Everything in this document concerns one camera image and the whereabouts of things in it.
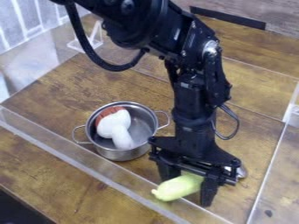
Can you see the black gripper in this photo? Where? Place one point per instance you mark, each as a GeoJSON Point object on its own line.
{"type": "Point", "coordinates": [191, 151]}

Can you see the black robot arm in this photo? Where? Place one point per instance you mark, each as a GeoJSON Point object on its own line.
{"type": "Point", "coordinates": [156, 27]}

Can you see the stainless steel pot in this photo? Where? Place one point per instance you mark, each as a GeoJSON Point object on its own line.
{"type": "Point", "coordinates": [146, 122]}

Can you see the plush mushroom toy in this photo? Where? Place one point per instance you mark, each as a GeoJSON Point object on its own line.
{"type": "Point", "coordinates": [112, 124]}

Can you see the black strip on wall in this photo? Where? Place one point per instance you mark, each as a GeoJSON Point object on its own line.
{"type": "Point", "coordinates": [228, 18]}

